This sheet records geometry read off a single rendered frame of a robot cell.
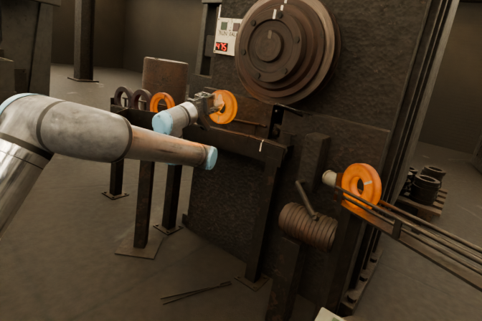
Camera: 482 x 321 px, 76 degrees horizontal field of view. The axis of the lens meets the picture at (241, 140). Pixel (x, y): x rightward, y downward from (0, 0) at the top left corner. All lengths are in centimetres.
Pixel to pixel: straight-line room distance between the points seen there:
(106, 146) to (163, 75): 340
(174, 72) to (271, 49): 291
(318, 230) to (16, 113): 97
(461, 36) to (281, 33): 625
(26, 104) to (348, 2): 118
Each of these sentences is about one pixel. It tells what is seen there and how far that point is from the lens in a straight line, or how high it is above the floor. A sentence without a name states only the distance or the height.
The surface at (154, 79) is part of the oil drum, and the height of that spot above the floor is 63.
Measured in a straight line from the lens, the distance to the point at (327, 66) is 127.
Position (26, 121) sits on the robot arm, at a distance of 78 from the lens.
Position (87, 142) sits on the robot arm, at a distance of 71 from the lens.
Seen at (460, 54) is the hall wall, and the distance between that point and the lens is 732.
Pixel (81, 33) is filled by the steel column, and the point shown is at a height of 104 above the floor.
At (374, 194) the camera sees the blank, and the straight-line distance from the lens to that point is 106.
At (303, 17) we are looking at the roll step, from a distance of 129.
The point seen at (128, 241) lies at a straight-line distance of 187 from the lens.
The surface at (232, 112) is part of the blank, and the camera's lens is 138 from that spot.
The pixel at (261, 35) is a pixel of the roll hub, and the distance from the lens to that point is 131.
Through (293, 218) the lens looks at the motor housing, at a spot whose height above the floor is 50.
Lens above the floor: 105
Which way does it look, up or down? 15 degrees down
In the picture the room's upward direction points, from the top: 9 degrees clockwise
